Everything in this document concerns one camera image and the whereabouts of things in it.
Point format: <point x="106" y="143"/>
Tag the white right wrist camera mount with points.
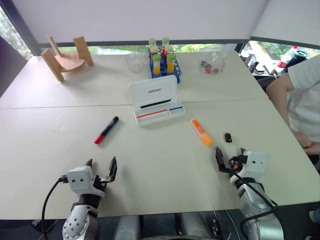
<point x="256" y="163"/>

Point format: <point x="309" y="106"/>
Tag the black bracket under table edge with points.
<point x="221" y="227"/>

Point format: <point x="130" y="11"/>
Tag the white pen case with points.
<point x="156" y="100"/>

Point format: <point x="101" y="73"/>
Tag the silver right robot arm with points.
<point x="257" y="210"/>

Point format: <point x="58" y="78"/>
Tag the dark cup with lid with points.
<point x="301" y="54"/>

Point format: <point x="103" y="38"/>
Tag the orange highlighter pen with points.
<point x="201" y="132"/>

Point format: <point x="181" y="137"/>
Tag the thin red tube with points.
<point x="164" y="53"/>

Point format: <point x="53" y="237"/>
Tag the red and white bottle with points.
<point x="287" y="57"/>

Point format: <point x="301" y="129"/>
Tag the small black sharpener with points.
<point x="228" y="137"/>

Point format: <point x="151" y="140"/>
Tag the blue shoe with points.
<point x="315" y="216"/>

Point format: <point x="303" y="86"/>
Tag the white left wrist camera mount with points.
<point x="79" y="179"/>

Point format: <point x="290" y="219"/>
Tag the wooden curved stand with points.
<point x="67" y="62"/>

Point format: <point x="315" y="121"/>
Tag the clear glass bowl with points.
<point x="136" y="62"/>

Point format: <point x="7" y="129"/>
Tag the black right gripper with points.
<point x="235" y="165"/>

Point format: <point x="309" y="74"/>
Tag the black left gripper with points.
<point x="100" y="183"/>

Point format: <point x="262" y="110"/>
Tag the dark side panel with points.
<point x="11" y="67"/>

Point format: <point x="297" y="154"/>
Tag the person's hand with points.
<point x="308" y="143"/>

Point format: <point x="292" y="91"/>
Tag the person's bare forearm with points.
<point x="282" y="100"/>

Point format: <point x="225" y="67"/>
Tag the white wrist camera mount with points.
<point x="79" y="179"/>
<point x="256" y="163"/>

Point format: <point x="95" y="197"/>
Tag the black marker with red cap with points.
<point x="106" y="130"/>

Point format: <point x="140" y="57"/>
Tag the green-capped tube orange liquid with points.
<point x="170" y="63"/>
<point x="157" y="64"/>

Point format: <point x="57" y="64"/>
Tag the green-capped sample tube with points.
<point x="165" y="41"/>
<point x="152" y="42"/>

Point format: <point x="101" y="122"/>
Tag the beige-capped sample tube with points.
<point x="154" y="50"/>
<point x="169" y="49"/>

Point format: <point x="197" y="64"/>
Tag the clear bag of small parts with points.
<point x="212" y="63"/>

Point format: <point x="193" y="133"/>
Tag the blue test tube rack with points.
<point x="163" y="70"/>

